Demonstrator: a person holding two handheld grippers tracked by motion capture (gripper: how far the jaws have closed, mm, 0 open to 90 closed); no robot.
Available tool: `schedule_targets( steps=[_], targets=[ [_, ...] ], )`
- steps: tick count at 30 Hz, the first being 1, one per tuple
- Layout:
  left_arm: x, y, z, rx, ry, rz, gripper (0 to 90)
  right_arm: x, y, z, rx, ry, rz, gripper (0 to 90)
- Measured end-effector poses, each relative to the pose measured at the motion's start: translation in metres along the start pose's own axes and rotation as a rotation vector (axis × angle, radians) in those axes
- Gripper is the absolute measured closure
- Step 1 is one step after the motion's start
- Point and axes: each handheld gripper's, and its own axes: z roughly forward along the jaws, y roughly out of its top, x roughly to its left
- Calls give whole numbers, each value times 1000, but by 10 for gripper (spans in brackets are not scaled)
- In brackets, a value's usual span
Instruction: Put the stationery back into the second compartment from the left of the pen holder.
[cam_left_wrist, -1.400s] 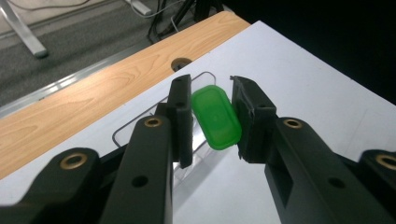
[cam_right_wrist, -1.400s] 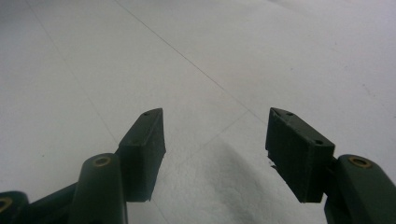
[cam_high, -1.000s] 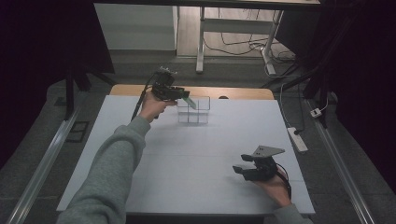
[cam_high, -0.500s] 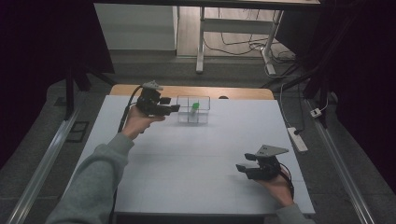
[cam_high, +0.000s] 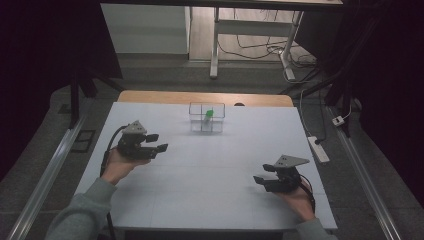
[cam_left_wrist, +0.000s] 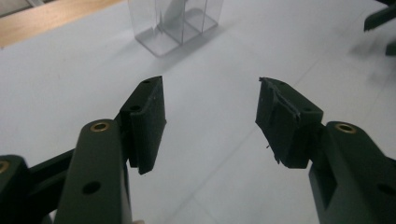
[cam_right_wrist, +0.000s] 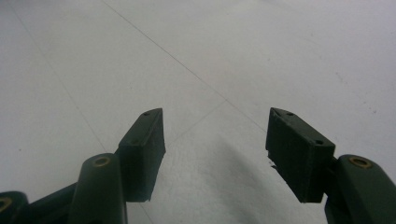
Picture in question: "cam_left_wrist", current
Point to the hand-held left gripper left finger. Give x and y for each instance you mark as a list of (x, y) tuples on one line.
[(146, 127)]

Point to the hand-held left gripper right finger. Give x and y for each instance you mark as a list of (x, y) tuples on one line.
[(286, 127)]

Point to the clear plastic divided container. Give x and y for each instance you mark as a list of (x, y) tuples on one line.
[(174, 25)]

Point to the wooden table edge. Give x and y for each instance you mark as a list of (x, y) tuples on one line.
[(46, 18)]

